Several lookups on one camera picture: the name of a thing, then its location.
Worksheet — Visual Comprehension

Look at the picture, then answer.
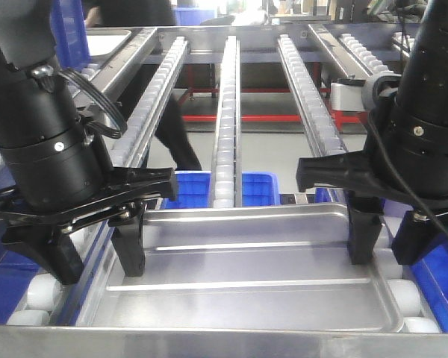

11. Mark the left steel divider rail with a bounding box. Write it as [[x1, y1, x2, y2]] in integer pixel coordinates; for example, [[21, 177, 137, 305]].
[[87, 27, 158, 102]]

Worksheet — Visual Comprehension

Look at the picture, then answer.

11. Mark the white roller track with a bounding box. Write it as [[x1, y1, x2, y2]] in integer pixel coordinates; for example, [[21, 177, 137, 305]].
[[209, 36, 242, 209], [278, 34, 441, 333], [6, 36, 188, 325]]

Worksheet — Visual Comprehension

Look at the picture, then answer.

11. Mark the red floor frame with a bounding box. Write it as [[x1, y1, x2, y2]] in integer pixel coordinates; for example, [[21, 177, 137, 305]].
[[177, 62, 367, 131]]

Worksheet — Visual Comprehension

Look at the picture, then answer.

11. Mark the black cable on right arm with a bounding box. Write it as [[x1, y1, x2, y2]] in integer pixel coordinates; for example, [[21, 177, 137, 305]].
[[365, 111, 448, 254]]

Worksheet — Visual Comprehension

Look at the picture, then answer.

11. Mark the right white roller track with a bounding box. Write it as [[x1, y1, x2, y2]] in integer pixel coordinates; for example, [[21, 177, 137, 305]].
[[278, 34, 441, 333]]

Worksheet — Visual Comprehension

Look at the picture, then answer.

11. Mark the large blue bin upper left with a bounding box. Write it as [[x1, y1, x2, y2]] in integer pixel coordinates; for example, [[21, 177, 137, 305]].
[[50, 0, 90, 71]]

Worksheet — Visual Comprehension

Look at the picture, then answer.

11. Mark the steel front shelf rail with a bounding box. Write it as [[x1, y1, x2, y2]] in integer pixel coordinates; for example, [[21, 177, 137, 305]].
[[0, 326, 448, 357]]

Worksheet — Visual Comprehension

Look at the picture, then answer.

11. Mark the silver ribbed metal tray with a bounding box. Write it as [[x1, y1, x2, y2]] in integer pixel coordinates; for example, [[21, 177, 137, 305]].
[[76, 203, 403, 332]]

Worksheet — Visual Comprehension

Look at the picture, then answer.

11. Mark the left white roller track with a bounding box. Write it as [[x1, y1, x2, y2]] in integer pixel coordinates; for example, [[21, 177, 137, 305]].
[[6, 36, 188, 325]]

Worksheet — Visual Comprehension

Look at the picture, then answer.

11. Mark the grey tray far left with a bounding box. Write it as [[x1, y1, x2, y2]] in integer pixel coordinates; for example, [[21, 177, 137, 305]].
[[87, 28, 131, 60]]

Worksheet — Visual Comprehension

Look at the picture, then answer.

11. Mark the blue bin below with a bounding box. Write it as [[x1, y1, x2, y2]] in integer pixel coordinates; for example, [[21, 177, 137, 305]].
[[0, 126, 42, 325], [315, 188, 448, 333]]

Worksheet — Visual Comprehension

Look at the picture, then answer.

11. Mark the blue bin below centre-left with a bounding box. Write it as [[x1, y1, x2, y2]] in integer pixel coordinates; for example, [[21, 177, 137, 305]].
[[161, 171, 211, 209]]

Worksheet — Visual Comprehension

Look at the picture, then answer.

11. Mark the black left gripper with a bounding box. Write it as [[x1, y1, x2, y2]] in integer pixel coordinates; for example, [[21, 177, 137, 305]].
[[0, 167, 178, 285]]

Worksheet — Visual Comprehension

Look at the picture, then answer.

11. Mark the right steel divider rail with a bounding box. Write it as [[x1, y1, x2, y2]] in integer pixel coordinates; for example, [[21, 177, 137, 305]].
[[308, 24, 373, 80]]

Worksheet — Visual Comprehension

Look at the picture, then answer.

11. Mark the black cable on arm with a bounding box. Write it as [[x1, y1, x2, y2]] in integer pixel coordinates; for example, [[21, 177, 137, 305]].
[[365, 111, 448, 254], [57, 67, 128, 141]]

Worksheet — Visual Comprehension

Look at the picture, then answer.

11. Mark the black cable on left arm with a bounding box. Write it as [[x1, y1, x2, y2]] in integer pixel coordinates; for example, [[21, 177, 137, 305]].
[[57, 67, 128, 141]]

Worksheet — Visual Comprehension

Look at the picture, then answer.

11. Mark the middle white roller track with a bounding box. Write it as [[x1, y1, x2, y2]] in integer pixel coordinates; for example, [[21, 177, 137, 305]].
[[209, 36, 242, 209]]

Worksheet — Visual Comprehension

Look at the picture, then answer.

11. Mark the blue bin below centre-right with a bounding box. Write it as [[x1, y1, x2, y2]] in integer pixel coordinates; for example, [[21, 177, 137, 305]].
[[242, 172, 281, 207]]

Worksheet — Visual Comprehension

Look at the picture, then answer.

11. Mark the far right roller track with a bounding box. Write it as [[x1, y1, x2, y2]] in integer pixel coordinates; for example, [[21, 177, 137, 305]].
[[339, 33, 392, 75]]

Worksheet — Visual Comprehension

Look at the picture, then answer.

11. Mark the blue bin below right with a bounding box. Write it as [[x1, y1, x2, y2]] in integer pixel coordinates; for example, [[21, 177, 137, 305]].
[[315, 188, 448, 333]]

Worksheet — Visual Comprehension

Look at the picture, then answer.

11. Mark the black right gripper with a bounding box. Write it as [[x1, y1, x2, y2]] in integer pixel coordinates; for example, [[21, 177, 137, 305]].
[[296, 151, 441, 265]]

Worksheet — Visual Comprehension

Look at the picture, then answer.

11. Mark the steel divider rail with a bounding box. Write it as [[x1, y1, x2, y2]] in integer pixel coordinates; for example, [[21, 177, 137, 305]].
[[87, 27, 158, 102], [308, 24, 373, 80]]

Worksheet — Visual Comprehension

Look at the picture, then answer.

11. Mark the rightmost roller track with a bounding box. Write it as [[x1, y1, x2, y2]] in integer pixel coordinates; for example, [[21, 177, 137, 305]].
[[392, 32, 415, 58]]

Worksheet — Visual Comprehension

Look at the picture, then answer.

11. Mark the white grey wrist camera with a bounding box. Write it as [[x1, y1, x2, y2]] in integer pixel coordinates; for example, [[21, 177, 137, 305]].
[[330, 71, 401, 112]]

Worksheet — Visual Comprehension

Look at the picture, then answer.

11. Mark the person in black clothes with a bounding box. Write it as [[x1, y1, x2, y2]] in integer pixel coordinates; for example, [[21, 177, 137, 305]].
[[81, 1, 202, 171]]

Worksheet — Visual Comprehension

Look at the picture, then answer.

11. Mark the blue bin below left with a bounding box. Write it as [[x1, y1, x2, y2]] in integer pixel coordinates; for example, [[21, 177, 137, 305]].
[[0, 126, 42, 325]]

